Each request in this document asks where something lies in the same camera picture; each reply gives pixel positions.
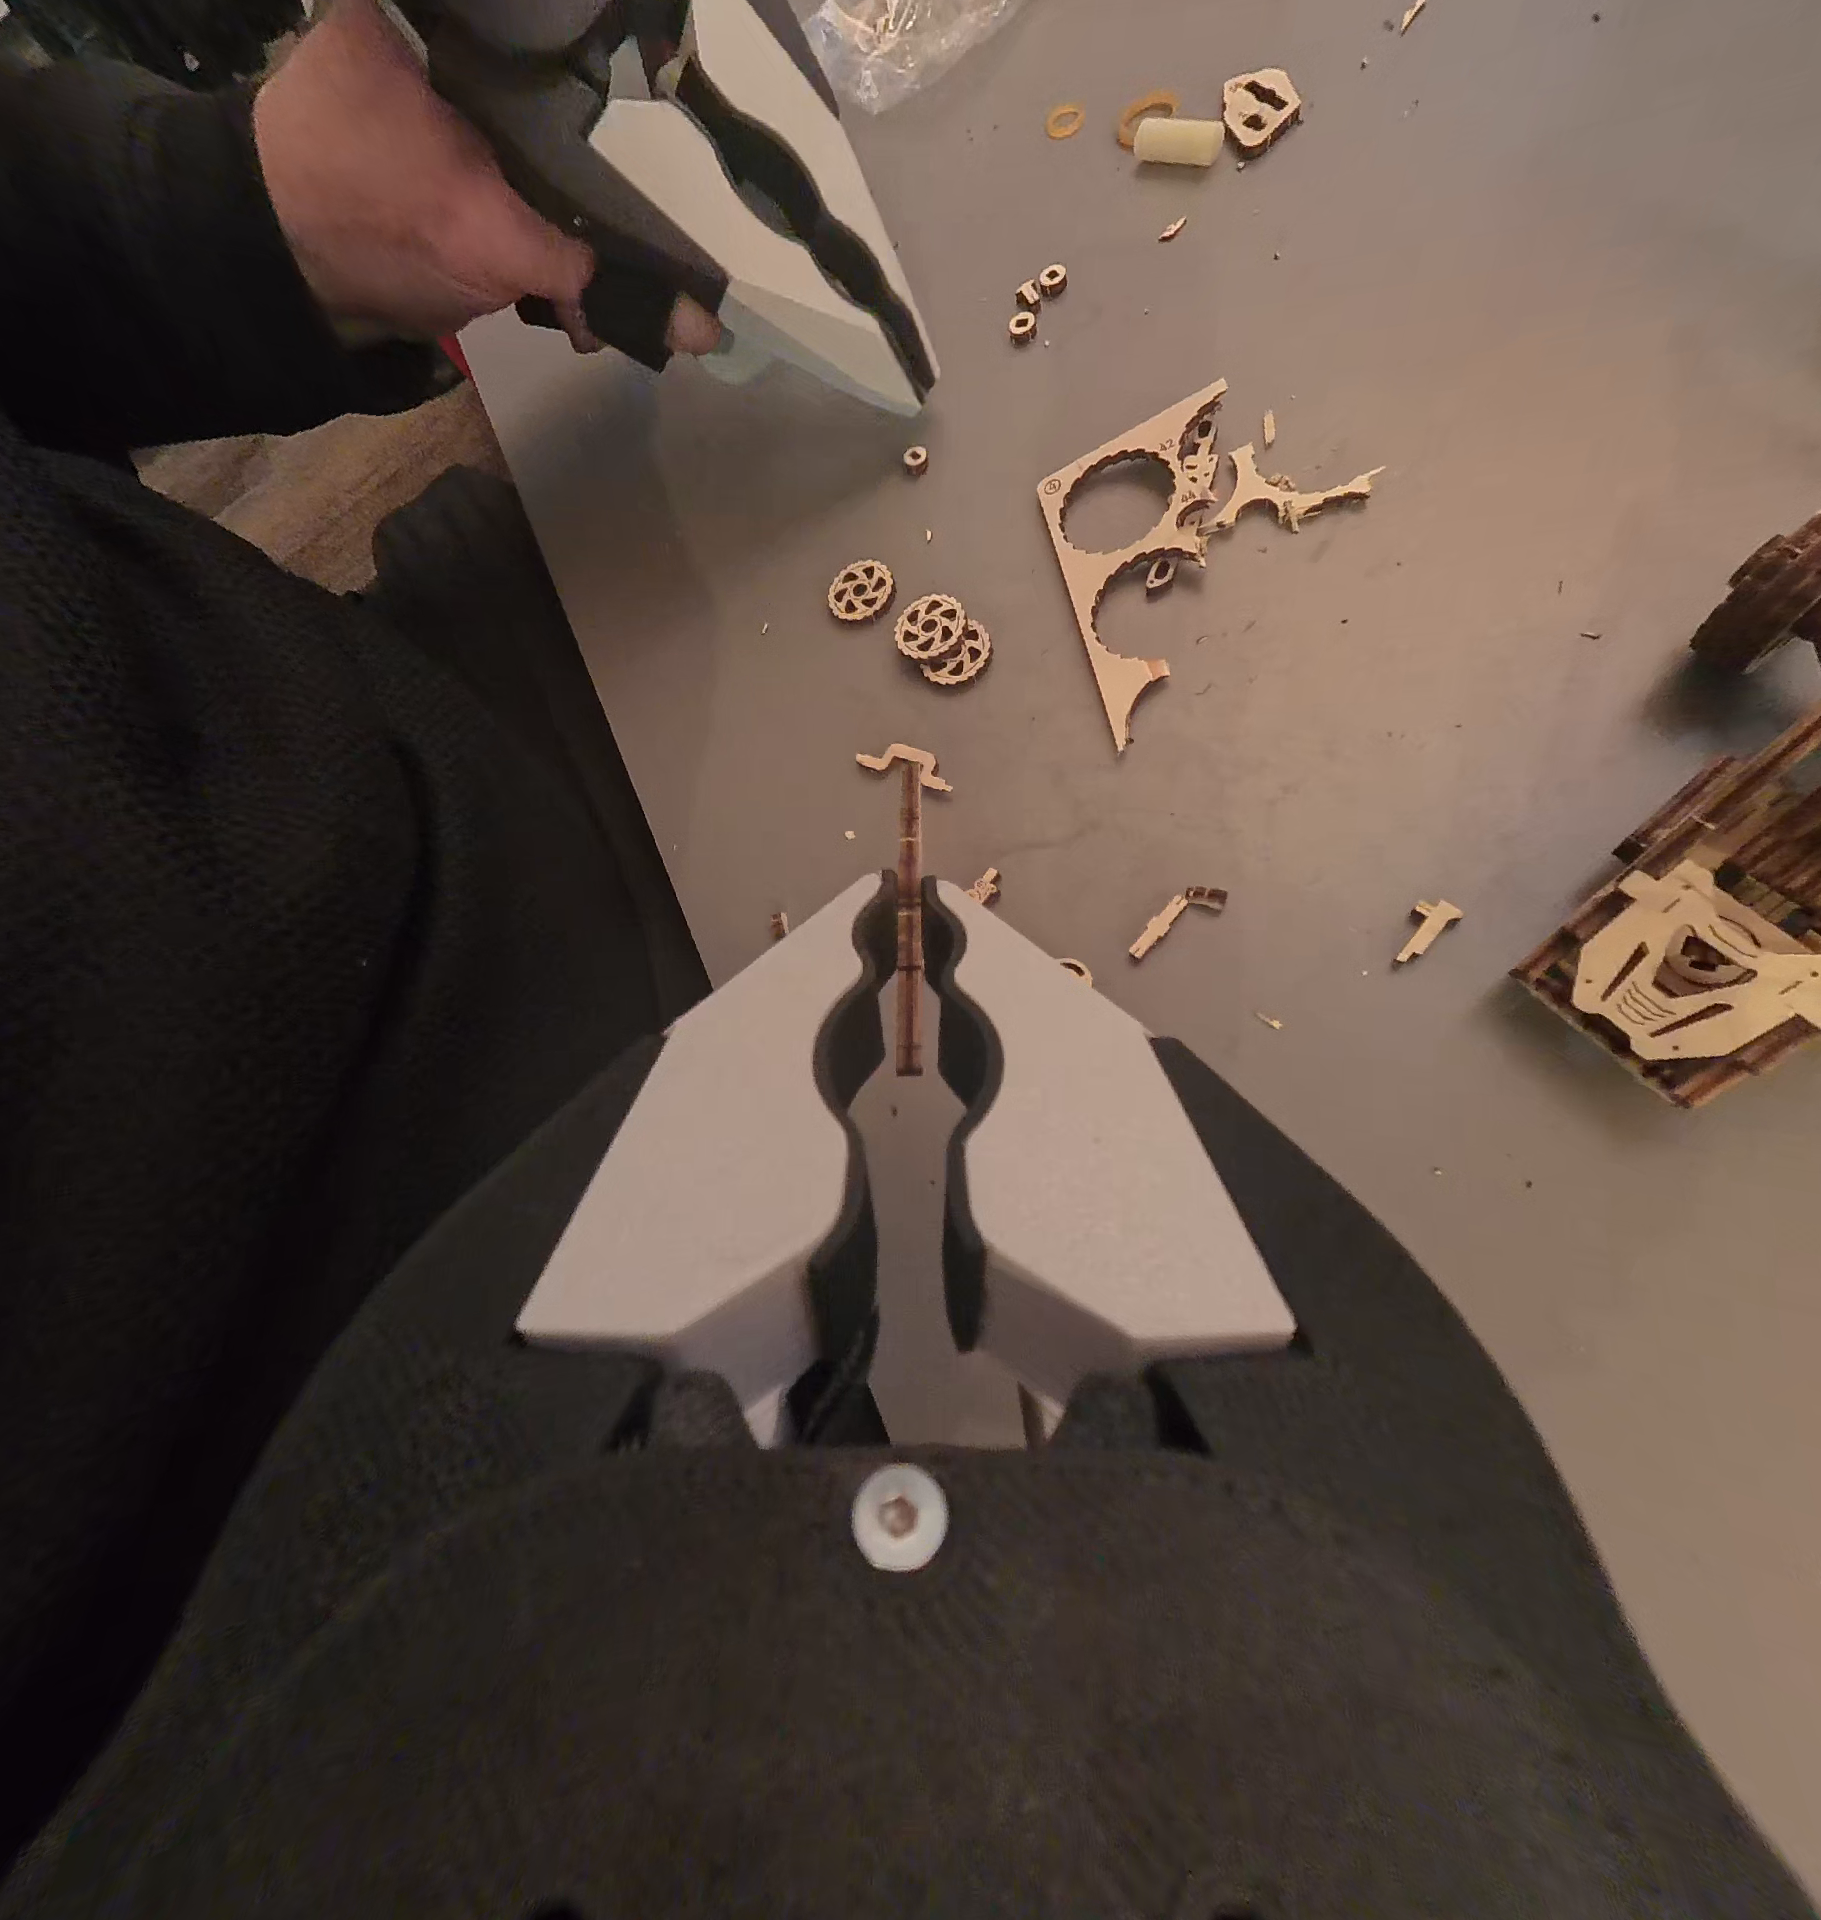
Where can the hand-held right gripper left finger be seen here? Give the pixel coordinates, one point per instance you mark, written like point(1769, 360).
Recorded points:
point(685, 1200)

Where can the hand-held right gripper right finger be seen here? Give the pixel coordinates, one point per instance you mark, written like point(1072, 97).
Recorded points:
point(1120, 1200)

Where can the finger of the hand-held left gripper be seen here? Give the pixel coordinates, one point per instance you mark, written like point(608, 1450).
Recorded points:
point(835, 135)
point(701, 196)

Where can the wooden gear wheel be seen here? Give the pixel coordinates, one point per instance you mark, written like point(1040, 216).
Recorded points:
point(861, 589)
point(971, 662)
point(914, 612)

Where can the wooden parts sheet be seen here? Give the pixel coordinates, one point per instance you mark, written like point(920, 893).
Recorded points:
point(1075, 571)

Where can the person's left forearm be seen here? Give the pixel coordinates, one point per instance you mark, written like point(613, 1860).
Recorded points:
point(102, 225)

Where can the wooden model buggy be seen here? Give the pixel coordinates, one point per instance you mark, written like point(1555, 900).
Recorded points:
point(1691, 931)

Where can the person's left hand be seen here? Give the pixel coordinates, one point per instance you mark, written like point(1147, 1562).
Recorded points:
point(385, 196)

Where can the clear plastic bag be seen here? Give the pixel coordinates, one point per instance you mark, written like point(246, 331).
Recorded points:
point(896, 45)

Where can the small wooden offcut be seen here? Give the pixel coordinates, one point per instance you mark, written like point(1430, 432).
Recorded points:
point(1181, 918)

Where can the pale wax stick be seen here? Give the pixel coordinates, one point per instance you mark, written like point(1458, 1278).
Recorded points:
point(1181, 139)

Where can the slotted oval wooden plate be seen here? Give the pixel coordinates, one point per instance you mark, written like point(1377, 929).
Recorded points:
point(1261, 127)

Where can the zigzag wooden piece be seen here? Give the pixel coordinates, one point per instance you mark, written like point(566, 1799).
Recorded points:
point(902, 766)

